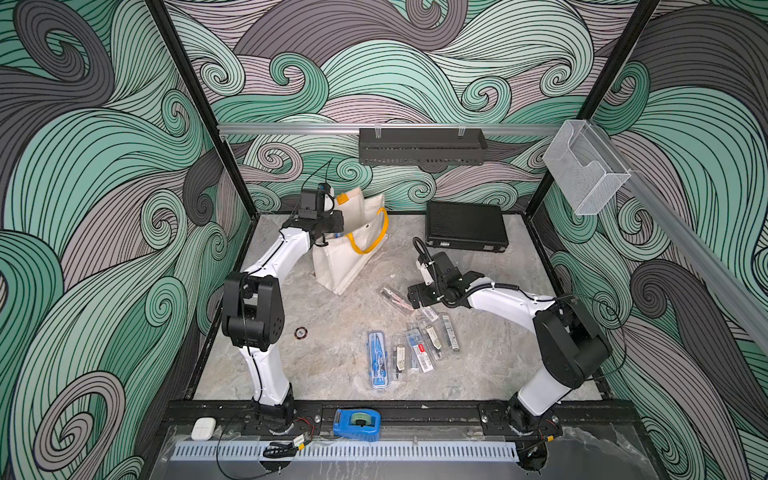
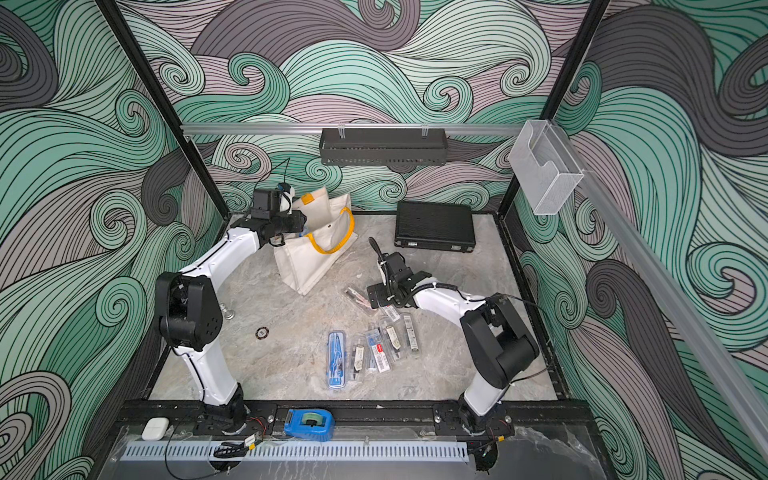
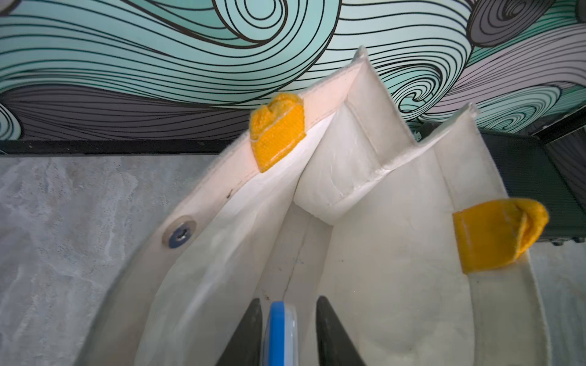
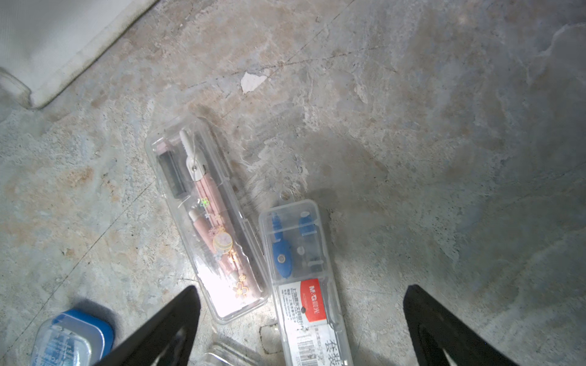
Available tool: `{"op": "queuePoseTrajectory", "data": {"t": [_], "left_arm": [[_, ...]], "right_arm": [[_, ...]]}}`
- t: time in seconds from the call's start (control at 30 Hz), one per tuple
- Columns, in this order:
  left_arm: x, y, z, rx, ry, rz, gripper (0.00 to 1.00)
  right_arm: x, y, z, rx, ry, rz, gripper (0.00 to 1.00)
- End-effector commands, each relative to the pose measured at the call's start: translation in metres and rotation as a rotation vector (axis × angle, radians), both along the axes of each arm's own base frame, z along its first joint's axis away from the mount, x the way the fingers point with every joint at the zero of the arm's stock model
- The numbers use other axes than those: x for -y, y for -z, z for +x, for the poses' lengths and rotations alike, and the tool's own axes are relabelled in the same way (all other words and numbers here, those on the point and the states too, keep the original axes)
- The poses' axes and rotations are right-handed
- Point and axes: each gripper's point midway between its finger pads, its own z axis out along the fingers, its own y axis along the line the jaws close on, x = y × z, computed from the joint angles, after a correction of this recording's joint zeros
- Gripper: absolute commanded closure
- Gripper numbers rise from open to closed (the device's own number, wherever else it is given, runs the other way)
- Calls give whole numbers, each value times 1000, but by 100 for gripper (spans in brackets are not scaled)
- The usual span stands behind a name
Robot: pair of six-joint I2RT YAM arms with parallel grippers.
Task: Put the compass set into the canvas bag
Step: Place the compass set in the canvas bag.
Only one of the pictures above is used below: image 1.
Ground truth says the small clear compass case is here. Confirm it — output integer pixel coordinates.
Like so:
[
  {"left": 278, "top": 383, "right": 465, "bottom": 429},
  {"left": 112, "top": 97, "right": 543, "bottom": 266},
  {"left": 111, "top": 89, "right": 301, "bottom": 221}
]
[{"left": 419, "top": 306, "right": 440, "bottom": 322}]

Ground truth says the blue compass set case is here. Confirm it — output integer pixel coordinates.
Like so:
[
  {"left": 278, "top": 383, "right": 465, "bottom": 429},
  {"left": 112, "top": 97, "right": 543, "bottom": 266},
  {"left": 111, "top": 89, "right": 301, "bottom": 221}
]
[{"left": 367, "top": 331, "right": 389, "bottom": 389}]

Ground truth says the clear case barcode label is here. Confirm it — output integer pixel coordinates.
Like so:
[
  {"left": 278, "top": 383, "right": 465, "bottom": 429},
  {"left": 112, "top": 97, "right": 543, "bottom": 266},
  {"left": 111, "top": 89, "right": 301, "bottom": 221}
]
[{"left": 441, "top": 313, "right": 461, "bottom": 352}]

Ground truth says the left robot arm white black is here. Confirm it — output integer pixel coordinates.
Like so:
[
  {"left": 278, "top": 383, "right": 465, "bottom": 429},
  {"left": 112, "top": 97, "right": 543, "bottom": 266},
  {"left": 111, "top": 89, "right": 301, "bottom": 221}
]
[{"left": 221, "top": 183, "right": 344, "bottom": 425}]

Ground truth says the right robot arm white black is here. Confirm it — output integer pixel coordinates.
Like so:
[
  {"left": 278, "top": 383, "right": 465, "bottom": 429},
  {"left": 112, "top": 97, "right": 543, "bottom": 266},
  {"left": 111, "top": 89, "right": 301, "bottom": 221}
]
[{"left": 407, "top": 252, "right": 613, "bottom": 433}]

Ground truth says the white canvas tote bag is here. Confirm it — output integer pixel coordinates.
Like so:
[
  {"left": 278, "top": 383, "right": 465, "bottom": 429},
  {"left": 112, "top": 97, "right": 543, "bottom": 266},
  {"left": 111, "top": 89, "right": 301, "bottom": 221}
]
[{"left": 312, "top": 188, "right": 389, "bottom": 295}]

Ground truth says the clear case gold label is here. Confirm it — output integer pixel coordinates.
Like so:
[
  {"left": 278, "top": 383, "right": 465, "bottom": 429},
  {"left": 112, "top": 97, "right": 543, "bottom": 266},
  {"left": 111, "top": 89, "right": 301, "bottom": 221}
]
[{"left": 418, "top": 318, "right": 444, "bottom": 361}]

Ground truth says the black ribbed hard case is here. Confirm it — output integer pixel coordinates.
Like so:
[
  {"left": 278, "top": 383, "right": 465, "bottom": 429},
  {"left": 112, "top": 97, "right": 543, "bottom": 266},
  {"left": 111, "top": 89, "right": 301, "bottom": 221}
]
[{"left": 425, "top": 201, "right": 509, "bottom": 253}]

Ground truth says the clear case red label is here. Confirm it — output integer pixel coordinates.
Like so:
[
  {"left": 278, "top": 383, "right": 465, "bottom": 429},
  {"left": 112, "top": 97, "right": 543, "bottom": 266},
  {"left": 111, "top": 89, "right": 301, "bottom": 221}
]
[{"left": 406, "top": 328, "right": 434, "bottom": 373}]

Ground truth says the clear case beige label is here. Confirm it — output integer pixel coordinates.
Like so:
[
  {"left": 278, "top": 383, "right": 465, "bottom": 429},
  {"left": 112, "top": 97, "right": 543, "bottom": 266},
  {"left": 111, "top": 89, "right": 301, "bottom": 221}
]
[{"left": 393, "top": 343, "right": 408, "bottom": 380}]

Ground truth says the white earbuds case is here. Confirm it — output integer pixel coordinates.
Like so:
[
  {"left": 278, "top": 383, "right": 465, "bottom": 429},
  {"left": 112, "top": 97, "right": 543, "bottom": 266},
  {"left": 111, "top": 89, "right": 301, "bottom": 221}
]
[{"left": 190, "top": 417, "right": 217, "bottom": 441}]

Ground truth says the aluminium wall rail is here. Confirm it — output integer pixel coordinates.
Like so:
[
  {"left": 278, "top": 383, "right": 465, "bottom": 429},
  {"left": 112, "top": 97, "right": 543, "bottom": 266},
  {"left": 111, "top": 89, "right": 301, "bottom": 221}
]
[{"left": 218, "top": 122, "right": 560, "bottom": 136}]

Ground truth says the black wall tray shelf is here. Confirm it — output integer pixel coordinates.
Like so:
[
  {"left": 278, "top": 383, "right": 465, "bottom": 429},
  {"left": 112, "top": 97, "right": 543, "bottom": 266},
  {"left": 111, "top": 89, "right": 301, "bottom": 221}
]
[{"left": 358, "top": 129, "right": 488, "bottom": 171}]

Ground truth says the clear acrylic wall holder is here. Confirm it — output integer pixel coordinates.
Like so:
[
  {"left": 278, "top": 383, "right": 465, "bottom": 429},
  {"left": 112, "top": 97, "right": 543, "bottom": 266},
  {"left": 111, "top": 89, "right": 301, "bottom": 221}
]
[{"left": 543, "top": 120, "right": 631, "bottom": 216}]

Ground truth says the white slotted cable duct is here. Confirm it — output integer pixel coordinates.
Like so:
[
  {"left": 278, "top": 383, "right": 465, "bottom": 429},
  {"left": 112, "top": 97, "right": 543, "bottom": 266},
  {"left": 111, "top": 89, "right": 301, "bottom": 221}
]
[{"left": 170, "top": 440, "right": 519, "bottom": 463}]

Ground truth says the black corner frame post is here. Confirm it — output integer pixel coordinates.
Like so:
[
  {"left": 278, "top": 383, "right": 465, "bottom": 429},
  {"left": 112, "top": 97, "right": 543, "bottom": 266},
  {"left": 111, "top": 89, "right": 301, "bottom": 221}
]
[{"left": 524, "top": 0, "right": 661, "bottom": 217}]

